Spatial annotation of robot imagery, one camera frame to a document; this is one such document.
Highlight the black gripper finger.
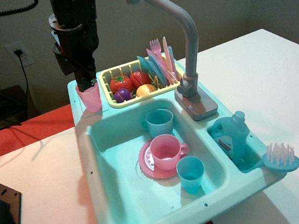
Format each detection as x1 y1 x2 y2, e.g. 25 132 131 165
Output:
74 69 97 92

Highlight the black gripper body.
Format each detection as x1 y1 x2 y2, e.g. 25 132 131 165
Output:
51 21 99 81

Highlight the pink plastic cup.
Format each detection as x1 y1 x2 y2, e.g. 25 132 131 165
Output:
75 82 102 113

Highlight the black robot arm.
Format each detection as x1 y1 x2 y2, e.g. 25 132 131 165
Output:
49 0 99 92

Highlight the blue cup far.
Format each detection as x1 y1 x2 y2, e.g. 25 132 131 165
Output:
145 108 174 138

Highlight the blue cup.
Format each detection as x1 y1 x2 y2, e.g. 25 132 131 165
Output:
176 156 205 194
145 108 174 138

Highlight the teal toy sink unit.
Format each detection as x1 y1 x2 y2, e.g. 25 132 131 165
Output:
64 42 292 224

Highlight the blue cup near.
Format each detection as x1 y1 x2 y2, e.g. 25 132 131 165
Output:
176 156 205 194

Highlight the yellow dish rack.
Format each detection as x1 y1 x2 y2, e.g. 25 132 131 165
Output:
99 59 184 108

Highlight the red toy tomato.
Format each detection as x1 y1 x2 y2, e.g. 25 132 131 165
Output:
110 76 134 94

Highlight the purple toy eggplant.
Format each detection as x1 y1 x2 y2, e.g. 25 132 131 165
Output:
114 88 132 103

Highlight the red toy apple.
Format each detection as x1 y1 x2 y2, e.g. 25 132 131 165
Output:
130 71 151 89

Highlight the yellow toy fruit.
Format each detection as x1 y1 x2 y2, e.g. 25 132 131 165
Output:
136 84 157 97

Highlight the blue toy plate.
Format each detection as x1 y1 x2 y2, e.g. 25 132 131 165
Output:
137 56 167 87

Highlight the pink toy fork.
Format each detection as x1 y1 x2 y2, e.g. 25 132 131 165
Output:
148 38 169 86

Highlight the pink toy plate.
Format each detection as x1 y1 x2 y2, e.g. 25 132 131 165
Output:
146 49 168 87

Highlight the pink toy knife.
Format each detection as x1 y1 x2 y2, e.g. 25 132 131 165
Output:
162 36 175 83

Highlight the blue toy utensil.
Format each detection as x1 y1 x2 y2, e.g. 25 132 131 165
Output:
168 46 177 77

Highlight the pink scalloped plate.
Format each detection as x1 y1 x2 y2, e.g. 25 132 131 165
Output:
138 139 177 179

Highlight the grey toy faucet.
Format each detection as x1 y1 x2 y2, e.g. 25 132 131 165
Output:
126 0 218 121

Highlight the blue detergent bottle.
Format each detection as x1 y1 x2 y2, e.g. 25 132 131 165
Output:
209 111 249 163

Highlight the blue dish brush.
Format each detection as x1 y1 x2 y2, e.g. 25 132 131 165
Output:
243 143 299 173

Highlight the white wall outlet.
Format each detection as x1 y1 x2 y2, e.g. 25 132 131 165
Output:
5 41 34 67

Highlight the black power cable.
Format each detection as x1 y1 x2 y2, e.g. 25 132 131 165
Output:
14 48 47 155

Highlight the black coiled cable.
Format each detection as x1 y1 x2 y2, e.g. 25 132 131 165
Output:
0 0 40 17

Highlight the pink mug with handle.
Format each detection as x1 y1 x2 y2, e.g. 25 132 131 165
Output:
149 134 189 170

